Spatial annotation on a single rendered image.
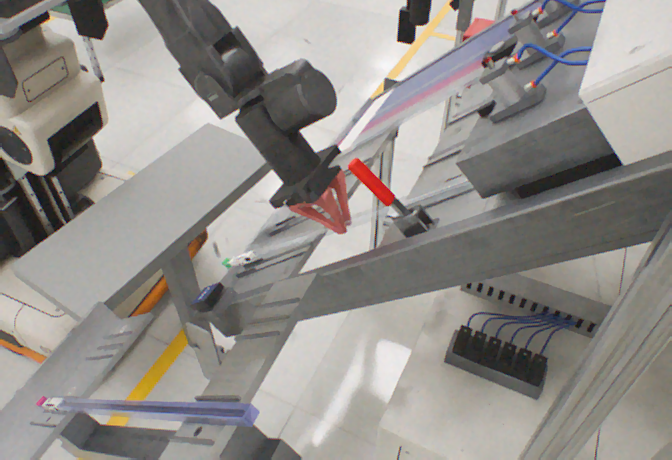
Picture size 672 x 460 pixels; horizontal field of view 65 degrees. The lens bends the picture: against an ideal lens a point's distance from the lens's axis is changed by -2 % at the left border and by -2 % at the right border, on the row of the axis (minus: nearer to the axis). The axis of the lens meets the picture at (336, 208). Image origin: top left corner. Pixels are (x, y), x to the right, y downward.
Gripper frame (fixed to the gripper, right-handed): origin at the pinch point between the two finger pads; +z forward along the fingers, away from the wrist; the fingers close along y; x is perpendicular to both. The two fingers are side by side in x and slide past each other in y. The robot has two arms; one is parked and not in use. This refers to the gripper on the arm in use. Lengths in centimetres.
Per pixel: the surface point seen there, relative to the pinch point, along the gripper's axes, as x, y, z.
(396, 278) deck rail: -12.5, -10.1, 2.3
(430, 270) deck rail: -17.2, -10.1, 2.0
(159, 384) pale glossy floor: 103, 0, 36
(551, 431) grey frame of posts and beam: -21.7, -14.1, 23.0
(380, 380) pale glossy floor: 59, 29, 72
